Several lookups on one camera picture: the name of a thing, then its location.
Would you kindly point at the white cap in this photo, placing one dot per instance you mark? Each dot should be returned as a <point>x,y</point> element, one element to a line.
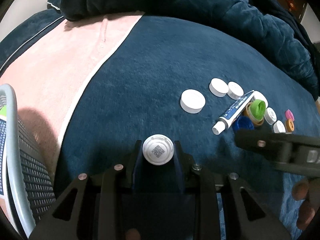
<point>259,96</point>
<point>235,90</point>
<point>218,87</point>
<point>279,127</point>
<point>192,101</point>
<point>270,116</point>

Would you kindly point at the tan brown lid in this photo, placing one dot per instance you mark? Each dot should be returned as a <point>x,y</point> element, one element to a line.
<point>247,112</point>

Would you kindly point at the white ointment tube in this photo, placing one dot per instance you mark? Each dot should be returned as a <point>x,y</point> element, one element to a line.
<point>232,113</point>

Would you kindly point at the white lid with QR code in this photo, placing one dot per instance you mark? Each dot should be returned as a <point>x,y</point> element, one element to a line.
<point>158,149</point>

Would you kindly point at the dark blue piped pillow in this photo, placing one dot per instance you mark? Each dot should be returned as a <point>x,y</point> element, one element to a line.
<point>26,34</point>

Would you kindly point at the light blue mesh basket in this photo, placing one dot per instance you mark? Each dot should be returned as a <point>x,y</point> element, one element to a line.
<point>26,188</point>

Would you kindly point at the left hand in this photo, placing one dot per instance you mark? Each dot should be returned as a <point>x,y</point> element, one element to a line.
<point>132,234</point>

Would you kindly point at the dark blue plush blanket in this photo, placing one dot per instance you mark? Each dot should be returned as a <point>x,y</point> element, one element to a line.
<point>179,45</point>

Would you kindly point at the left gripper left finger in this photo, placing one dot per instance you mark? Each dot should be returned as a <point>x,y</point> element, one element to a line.
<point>133,162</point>

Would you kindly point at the orange small cap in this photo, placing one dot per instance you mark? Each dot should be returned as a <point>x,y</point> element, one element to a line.
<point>289,124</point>

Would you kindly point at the green bottle cap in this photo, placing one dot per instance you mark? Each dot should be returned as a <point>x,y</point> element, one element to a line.
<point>258,108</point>

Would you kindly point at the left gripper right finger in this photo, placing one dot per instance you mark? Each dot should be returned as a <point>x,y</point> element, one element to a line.
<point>186,176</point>

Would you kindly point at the pink small cap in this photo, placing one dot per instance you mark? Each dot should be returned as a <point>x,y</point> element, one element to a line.
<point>289,115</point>

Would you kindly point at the right hand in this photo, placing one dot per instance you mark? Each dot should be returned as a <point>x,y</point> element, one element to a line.
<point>306,190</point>

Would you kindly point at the blue bottle cap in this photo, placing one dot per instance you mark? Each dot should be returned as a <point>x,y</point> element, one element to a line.
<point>242,122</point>

